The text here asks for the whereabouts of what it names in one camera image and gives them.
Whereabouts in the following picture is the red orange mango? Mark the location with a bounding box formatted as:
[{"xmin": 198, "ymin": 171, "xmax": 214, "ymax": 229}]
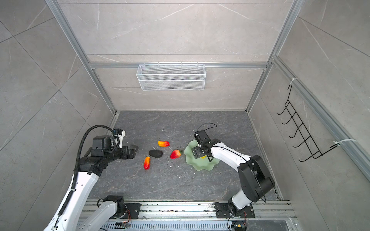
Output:
[
  {"xmin": 158, "ymin": 141, "xmax": 170, "ymax": 147},
  {"xmin": 144, "ymin": 157, "xmax": 151, "ymax": 170}
]

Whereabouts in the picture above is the red strawberry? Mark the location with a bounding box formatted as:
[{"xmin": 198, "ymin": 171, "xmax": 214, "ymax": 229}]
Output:
[{"xmin": 170, "ymin": 150, "xmax": 182, "ymax": 159}]

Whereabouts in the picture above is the dark avocado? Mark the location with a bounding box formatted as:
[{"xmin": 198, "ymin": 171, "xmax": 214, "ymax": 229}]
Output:
[{"xmin": 149, "ymin": 150, "xmax": 163, "ymax": 158}]

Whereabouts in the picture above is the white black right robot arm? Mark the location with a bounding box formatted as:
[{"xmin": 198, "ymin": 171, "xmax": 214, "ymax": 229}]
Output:
[{"xmin": 192, "ymin": 130, "xmax": 275, "ymax": 216}]

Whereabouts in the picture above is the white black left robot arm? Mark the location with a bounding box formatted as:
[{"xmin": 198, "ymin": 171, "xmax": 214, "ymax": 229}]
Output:
[{"xmin": 45, "ymin": 129, "xmax": 138, "ymax": 231}]

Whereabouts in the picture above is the light green wavy fruit bowl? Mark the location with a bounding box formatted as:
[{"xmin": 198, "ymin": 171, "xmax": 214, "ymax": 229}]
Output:
[{"xmin": 184, "ymin": 140, "xmax": 220, "ymax": 171}]

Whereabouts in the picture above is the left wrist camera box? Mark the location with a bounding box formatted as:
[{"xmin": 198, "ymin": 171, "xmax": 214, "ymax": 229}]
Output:
[{"xmin": 113, "ymin": 128, "xmax": 125, "ymax": 148}]

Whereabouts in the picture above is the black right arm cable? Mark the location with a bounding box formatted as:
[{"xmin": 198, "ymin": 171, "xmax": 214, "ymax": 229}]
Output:
[{"xmin": 196, "ymin": 122, "xmax": 218, "ymax": 134}]

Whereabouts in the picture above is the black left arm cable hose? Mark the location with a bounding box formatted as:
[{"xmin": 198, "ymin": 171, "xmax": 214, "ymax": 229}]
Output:
[{"xmin": 70, "ymin": 125, "xmax": 117, "ymax": 190}]

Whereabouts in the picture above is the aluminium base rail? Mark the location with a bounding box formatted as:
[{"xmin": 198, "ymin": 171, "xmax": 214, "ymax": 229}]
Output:
[{"xmin": 77, "ymin": 201, "xmax": 298, "ymax": 231}]

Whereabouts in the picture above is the white wire mesh basket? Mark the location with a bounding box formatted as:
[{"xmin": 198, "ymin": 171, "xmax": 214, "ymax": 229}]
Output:
[{"xmin": 136, "ymin": 64, "xmax": 206, "ymax": 91}]

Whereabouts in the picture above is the black wire hook rack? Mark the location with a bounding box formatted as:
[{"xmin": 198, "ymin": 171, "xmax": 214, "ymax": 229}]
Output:
[{"xmin": 277, "ymin": 85, "xmax": 340, "ymax": 162}]

